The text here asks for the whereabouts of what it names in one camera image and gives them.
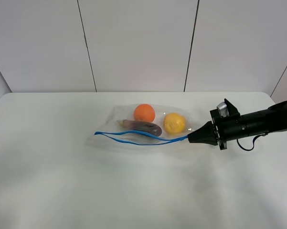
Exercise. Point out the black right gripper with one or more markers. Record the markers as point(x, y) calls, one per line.
point(227, 128)

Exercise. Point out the clear zip bag blue zipper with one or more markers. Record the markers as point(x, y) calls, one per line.
point(110, 130)

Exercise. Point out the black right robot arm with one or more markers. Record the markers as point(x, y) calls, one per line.
point(264, 122)

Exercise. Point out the yellow lemon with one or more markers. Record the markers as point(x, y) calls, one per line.
point(174, 123)

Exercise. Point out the orange fruit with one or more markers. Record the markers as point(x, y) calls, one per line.
point(144, 112)

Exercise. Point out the purple eggplant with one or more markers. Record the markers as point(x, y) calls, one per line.
point(147, 127)

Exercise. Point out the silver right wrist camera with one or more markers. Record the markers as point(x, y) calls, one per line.
point(227, 109)

